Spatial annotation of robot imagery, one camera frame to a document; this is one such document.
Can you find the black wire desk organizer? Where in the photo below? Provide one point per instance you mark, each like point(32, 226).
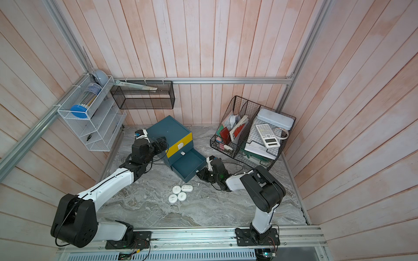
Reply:
point(242, 106)

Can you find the teal drawer cabinet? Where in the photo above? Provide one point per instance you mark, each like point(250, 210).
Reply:
point(173, 131)

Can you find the white round earphone case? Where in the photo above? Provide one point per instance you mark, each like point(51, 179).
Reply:
point(173, 198)
point(182, 196)
point(176, 190)

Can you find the white round earphone case left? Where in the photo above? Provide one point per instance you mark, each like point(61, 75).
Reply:
point(173, 198)

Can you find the white wire wall shelf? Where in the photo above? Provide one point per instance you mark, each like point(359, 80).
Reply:
point(98, 132)

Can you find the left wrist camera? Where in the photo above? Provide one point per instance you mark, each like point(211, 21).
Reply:
point(141, 134)

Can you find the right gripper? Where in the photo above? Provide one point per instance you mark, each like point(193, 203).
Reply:
point(203, 176)

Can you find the white pencil case box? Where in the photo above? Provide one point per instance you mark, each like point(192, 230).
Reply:
point(275, 119)

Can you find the black mesh wall basket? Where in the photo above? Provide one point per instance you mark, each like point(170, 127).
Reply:
point(130, 98)

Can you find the grey round disc on shelf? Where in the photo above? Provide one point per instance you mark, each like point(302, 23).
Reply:
point(100, 77)

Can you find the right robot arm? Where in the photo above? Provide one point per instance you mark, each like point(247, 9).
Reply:
point(265, 191)

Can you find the ruler in mesh basket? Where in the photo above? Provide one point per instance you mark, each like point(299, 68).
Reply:
point(135, 86)

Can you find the white round earphone case top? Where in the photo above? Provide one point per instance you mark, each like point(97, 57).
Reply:
point(176, 190)

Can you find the white calculator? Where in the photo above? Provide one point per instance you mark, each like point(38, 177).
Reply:
point(267, 136)

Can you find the white oval earphone case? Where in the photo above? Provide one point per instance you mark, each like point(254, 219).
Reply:
point(187, 188)

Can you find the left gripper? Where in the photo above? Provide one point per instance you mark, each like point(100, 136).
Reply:
point(164, 145)

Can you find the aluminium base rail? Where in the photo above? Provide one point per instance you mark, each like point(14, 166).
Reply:
point(292, 243)

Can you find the blue capped clear tube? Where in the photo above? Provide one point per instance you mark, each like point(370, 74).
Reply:
point(79, 109)

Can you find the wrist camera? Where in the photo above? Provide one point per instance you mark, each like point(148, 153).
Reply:
point(209, 163)
point(141, 134)

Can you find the white round earphone case right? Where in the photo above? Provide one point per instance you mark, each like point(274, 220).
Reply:
point(182, 196)

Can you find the yellow top drawer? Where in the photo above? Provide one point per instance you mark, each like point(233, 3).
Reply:
point(172, 149)

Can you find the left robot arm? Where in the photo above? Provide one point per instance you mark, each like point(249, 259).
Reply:
point(75, 221)

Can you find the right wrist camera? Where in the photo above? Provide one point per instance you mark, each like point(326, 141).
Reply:
point(209, 163)

